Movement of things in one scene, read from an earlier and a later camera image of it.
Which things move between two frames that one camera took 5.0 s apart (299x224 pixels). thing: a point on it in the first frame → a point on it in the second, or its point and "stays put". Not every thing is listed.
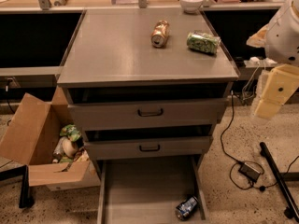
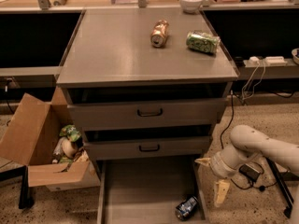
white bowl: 192,2 stays put
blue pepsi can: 186,206 stays put
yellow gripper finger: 258,39 → 221,165
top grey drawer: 148,113 stays put
